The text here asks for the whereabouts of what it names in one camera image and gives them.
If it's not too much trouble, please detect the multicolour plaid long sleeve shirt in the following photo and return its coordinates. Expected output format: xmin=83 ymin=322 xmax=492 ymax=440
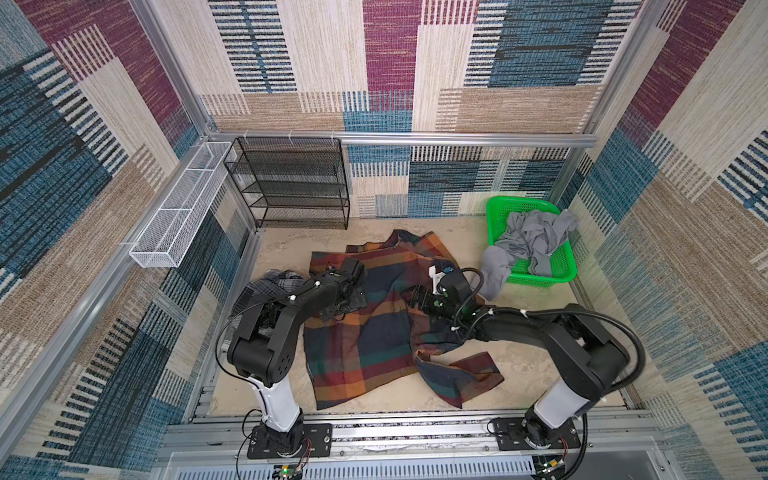
xmin=303 ymin=230 xmax=504 ymax=410

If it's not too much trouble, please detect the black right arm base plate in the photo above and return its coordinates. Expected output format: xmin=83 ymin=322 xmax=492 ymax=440
xmin=489 ymin=416 xmax=582 ymax=451

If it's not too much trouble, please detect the green plastic basket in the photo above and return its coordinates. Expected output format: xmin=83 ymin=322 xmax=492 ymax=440
xmin=485 ymin=196 xmax=578 ymax=288

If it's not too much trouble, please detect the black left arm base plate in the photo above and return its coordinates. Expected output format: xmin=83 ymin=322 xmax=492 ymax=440
xmin=246 ymin=423 xmax=333 ymax=460

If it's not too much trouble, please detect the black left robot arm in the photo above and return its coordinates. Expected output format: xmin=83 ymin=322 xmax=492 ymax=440
xmin=227 ymin=258 xmax=367 ymax=451

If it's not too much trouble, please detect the black wire mesh shelf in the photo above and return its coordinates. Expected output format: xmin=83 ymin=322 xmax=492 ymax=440
xmin=224 ymin=137 xmax=351 ymax=229

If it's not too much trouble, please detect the white wire mesh tray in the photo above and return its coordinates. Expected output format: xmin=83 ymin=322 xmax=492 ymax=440
xmin=129 ymin=142 xmax=231 ymax=269

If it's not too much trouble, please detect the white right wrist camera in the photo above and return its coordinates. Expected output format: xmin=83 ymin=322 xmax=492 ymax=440
xmin=428 ymin=265 xmax=446 ymax=295

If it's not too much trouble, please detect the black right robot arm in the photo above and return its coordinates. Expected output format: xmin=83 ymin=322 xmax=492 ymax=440
xmin=406 ymin=284 xmax=646 ymax=449

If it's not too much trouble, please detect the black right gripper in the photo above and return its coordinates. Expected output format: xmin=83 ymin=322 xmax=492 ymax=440
xmin=400 ymin=283 xmax=462 ymax=320

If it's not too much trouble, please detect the aluminium mounting rail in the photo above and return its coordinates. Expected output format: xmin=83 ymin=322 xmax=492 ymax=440
xmin=150 ymin=407 xmax=684 ymax=479

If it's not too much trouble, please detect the grey plaid long sleeve shirt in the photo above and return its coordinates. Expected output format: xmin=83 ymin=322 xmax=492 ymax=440
xmin=230 ymin=269 xmax=307 ymax=317

